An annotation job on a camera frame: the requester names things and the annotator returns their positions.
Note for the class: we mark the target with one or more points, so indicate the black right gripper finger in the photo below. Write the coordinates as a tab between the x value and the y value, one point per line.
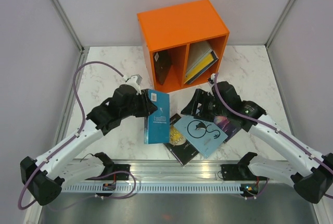
201	114
192	107

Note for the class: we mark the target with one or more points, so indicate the navy blue hardcover book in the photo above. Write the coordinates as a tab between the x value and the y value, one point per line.
203	70

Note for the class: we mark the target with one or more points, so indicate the pale green plastic file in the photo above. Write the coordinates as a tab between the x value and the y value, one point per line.
197	51

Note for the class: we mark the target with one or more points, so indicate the left corner frame post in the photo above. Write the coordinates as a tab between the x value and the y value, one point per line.
68	25

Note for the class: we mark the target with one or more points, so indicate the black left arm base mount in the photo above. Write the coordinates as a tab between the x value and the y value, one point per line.
114	173

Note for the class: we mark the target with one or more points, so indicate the light blue paperback book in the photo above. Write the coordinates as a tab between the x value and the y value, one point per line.
206	137

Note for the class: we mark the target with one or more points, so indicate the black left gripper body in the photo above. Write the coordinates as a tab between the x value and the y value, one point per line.
136	109

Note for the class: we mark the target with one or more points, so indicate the yellow paperback book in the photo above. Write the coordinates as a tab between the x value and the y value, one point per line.
197	68

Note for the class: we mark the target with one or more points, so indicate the bright blue paperback book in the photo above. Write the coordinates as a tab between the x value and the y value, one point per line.
157	125

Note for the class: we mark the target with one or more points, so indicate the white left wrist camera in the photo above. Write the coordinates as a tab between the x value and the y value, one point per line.
134	81

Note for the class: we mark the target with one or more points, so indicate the slotted white cable duct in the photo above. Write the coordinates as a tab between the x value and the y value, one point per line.
181	188

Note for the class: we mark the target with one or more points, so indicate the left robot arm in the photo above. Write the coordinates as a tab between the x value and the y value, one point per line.
47	175

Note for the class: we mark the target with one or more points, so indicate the right corner frame post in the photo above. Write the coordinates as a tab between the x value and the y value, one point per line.
286	10

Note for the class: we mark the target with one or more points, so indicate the corner frame post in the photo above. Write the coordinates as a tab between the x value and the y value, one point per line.
68	25
286	10

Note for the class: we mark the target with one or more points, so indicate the orange two-compartment shelf box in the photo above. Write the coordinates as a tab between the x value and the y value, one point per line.
175	29

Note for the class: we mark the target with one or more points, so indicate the dark green hardcover book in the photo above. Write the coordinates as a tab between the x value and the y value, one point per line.
162	65

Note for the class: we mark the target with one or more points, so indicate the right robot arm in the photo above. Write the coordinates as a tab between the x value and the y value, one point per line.
309	172

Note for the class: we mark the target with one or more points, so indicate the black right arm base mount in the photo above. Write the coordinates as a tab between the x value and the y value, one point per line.
234	172

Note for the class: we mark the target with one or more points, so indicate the black paperback book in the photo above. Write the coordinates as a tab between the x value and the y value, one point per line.
178	145

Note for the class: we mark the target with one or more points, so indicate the purple galaxy cover book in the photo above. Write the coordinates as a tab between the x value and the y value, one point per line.
226	126

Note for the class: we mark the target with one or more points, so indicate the aluminium frame rail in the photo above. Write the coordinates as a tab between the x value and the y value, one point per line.
149	163

